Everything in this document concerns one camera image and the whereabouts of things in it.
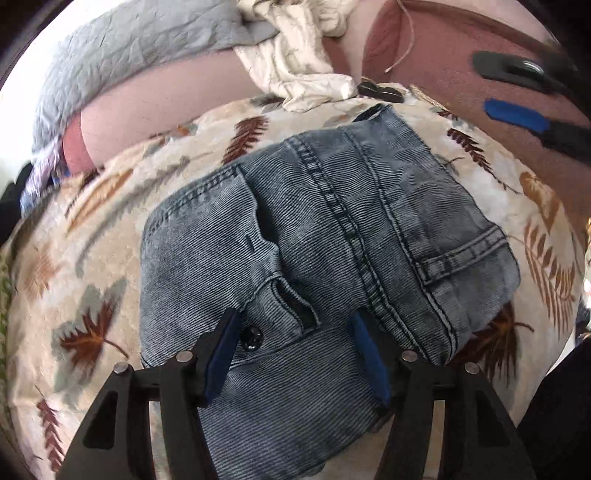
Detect reddish brown sofa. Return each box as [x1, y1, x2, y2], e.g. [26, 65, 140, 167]
[323, 0, 591, 241]

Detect leaf print blanket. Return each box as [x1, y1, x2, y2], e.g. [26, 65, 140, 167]
[0, 90, 591, 480]

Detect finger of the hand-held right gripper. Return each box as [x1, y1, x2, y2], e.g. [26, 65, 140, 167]
[472, 50, 578, 95]
[484, 98, 591, 160]

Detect dark cloth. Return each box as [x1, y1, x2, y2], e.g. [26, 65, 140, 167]
[0, 161, 33, 245]
[517, 318, 591, 480]

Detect small black object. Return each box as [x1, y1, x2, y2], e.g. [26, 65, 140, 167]
[358, 79, 406, 104]

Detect cream floral cloth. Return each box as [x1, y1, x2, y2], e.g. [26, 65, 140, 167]
[233, 0, 358, 113]

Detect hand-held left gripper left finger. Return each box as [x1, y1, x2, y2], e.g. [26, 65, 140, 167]
[58, 308, 241, 480]

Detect blue denim pants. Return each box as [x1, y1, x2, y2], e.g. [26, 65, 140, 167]
[139, 104, 522, 480]

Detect white cable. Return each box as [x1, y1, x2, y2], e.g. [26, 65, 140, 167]
[385, 0, 415, 73]

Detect grey quilted blanket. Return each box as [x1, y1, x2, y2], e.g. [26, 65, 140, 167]
[32, 0, 278, 153]

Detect pink pillow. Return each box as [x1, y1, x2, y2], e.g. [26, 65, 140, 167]
[62, 51, 259, 171]

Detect pale patterned cloth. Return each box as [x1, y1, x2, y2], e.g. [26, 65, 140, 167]
[21, 138, 70, 208]

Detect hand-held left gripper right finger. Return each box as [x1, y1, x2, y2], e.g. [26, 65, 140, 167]
[348, 308, 539, 480]

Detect green cloth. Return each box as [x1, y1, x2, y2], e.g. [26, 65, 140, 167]
[0, 258, 12, 333]

